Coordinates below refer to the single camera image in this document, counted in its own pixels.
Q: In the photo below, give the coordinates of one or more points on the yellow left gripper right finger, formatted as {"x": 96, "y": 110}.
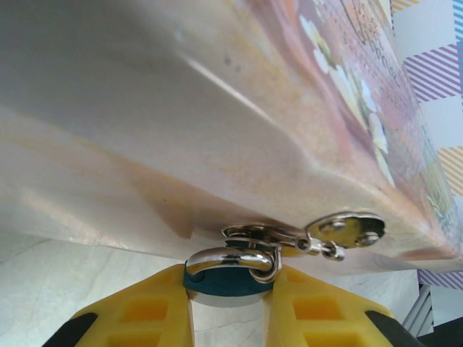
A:
{"x": 347, "y": 325}

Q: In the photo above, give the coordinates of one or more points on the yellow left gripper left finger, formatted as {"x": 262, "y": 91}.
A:
{"x": 108, "y": 325}

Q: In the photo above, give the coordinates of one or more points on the teal padlock with chrome shackle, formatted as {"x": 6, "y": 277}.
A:
{"x": 224, "y": 285}

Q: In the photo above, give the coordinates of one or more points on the silver metal staple loop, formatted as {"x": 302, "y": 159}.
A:
{"x": 276, "y": 265}

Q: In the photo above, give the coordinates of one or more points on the silver metal hasp latch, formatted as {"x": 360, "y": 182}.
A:
{"x": 343, "y": 229}

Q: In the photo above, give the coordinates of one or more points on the aluminium frame profile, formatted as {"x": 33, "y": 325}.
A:
{"x": 419, "y": 311}

